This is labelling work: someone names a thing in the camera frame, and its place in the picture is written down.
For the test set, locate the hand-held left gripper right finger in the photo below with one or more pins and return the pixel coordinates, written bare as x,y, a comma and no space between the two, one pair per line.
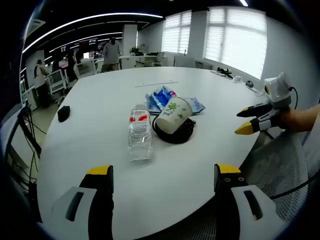
225,200

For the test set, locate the window with white blinds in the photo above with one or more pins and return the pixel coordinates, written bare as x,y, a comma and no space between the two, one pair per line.
177,32
237,40

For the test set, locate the white office chair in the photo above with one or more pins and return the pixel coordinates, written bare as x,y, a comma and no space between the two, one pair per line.
57,80

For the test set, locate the blue tissue packet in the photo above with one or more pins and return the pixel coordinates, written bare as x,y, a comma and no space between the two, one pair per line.
158,98

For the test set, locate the long ceiling light strip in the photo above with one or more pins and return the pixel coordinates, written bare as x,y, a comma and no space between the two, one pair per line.
82,21

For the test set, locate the white paper cup green print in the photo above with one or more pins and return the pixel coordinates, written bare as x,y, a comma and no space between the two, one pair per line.
172,112

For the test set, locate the black stand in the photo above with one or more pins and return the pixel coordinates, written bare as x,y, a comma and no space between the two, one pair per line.
30,140

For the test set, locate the clear blue wipes packet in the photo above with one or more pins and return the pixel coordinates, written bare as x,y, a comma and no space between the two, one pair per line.
197,106

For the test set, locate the ceiling air vent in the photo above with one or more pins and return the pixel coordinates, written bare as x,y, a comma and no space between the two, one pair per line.
36,25

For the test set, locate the clear plastic water bottle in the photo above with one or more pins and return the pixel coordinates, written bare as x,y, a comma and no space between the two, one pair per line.
140,135

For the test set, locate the black device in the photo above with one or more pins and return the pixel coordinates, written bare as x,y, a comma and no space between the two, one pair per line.
225,72

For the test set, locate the small black pouch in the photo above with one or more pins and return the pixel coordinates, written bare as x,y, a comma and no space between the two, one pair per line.
63,113

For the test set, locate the green potted plant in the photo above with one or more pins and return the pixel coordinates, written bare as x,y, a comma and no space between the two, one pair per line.
135,50

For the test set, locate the small grey object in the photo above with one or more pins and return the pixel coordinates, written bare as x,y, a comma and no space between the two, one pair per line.
250,84

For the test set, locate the small white box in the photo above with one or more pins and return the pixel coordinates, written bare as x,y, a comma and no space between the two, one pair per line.
237,79

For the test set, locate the white table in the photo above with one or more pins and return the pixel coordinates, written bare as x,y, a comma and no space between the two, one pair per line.
105,100

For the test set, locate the grey mesh chair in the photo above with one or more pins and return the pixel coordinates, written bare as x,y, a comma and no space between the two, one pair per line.
282,170

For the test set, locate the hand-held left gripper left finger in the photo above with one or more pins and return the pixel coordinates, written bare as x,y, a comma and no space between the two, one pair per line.
100,200

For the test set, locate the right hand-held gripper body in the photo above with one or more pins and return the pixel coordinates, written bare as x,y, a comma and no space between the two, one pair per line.
278,90

